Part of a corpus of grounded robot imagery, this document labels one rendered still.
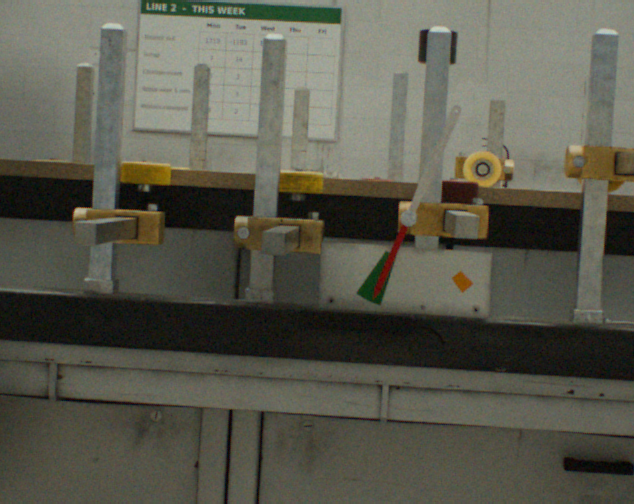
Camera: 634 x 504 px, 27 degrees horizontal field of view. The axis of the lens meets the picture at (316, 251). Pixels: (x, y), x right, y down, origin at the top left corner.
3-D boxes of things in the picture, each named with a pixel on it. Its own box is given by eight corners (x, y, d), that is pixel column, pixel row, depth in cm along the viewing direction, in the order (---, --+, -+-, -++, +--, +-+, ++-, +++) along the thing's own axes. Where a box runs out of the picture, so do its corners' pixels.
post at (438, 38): (432, 342, 201) (451, 26, 198) (409, 341, 201) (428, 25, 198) (431, 340, 204) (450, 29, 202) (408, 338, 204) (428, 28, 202)
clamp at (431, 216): (486, 239, 199) (489, 206, 198) (397, 234, 199) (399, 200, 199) (484, 238, 204) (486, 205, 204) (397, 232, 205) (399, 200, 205)
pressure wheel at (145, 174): (177, 232, 215) (181, 162, 215) (138, 231, 210) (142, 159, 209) (147, 229, 221) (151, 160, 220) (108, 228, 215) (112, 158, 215)
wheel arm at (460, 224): (479, 246, 168) (481, 212, 168) (452, 244, 168) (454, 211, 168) (460, 233, 212) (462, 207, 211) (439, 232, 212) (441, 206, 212)
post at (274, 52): (268, 347, 202) (286, 33, 199) (245, 346, 202) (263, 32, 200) (270, 344, 205) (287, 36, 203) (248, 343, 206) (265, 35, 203)
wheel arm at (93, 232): (97, 252, 174) (98, 219, 174) (71, 250, 174) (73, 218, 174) (155, 239, 217) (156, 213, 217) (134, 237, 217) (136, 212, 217)
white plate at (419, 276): (488, 318, 199) (492, 252, 198) (317, 307, 200) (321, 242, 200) (488, 318, 200) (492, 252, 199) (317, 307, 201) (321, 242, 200)
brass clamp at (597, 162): (659, 182, 196) (661, 149, 196) (568, 177, 197) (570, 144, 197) (651, 183, 202) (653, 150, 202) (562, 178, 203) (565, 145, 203)
